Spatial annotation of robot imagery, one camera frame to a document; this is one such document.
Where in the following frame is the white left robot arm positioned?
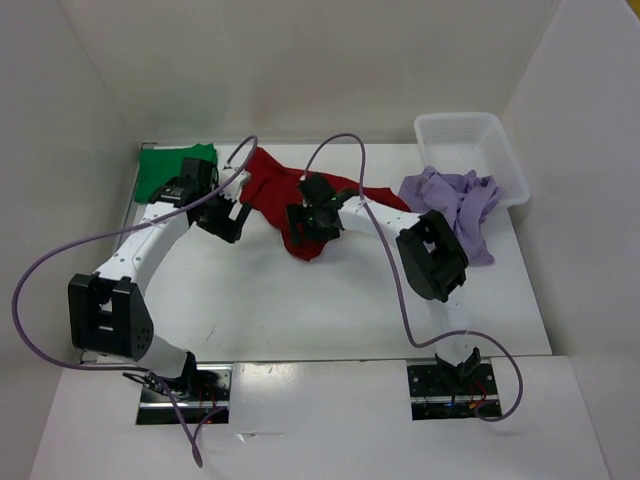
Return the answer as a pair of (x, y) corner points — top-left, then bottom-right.
(68, 161), (251, 400)

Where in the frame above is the green t shirt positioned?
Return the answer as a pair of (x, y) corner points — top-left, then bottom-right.
(134, 144), (218, 204)

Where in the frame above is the lavender t shirt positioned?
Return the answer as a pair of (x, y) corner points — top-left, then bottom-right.
(398, 166), (505, 267)

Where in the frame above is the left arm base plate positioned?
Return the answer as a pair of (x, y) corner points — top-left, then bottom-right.
(131, 363), (234, 426)

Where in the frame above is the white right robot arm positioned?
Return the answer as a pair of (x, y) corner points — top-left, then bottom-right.
(286, 190), (481, 393)

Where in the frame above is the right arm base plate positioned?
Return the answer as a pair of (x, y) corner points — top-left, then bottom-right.
(406, 361), (502, 421)

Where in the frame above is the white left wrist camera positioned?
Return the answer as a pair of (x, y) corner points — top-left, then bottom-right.
(219, 168), (251, 202)

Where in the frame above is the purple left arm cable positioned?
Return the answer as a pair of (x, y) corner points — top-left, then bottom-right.
(11, 135), (261, 468)

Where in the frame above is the red t shirt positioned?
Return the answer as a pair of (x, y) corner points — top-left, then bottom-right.
(240, 147), (410, 262)

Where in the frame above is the white plastic bin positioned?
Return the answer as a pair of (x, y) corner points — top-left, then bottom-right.
(414, 112), (531, 208)

